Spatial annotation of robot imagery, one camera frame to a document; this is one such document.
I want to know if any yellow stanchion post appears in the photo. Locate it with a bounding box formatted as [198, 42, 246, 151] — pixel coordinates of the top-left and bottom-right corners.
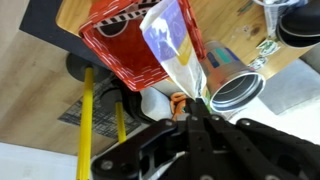
[65, 53, 111, 180]
[99, 87, 144, 144]

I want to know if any wooden square table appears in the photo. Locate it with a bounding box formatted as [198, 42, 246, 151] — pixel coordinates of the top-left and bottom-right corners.
[19, 0, 111, 71]

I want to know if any black round hat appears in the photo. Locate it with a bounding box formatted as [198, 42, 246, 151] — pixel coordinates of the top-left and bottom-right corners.
[275, 0, 320, 50]

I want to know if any green white sticker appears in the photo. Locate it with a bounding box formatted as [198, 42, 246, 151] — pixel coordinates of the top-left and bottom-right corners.
[256, 39, 282, 56]
[248, 56, 270, 72]

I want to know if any black white striped sticker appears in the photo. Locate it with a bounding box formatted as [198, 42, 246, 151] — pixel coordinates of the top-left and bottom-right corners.
[93, 0, 161, 38]

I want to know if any white purple packet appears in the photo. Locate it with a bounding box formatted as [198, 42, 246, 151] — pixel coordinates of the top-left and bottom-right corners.
[139, 0, 213, 112]

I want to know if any metal tumbler cup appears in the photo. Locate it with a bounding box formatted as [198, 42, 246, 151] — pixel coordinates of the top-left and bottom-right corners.
[199, 40, 267, 113]

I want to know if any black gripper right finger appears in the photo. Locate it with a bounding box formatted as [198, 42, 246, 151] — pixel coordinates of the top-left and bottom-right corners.
[198, 98, 320, 180]

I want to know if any red woven basket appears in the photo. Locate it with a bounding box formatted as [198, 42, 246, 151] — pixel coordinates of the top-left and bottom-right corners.
[78, 0, 208, 93]

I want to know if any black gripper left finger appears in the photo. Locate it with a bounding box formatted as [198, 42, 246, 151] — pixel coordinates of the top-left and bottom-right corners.
[91, 98, 201, 180]

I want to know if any grey door mat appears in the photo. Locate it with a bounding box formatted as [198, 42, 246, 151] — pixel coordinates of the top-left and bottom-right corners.
[58, 76, 143, 140]

